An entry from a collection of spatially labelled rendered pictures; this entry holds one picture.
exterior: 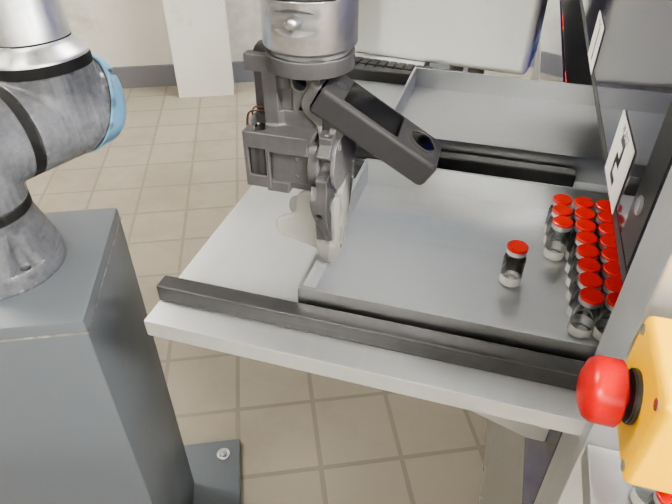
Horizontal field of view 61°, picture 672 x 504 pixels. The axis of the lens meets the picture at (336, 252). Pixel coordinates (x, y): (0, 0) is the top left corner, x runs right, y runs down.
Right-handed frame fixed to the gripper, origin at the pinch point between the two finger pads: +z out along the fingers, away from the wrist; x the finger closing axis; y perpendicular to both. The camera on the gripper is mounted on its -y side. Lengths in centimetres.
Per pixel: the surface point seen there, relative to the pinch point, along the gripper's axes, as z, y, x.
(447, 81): 2, -4, -54
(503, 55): 7, -12, -87
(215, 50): 66, 136, -232
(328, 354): 3.6, -2.3, 10.1
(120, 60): 76, 194, -228
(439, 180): 1.6, -7.7, -19.6
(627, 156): -12.3, -24.0, -4.0
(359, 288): 3.4, -2.7, 0.9
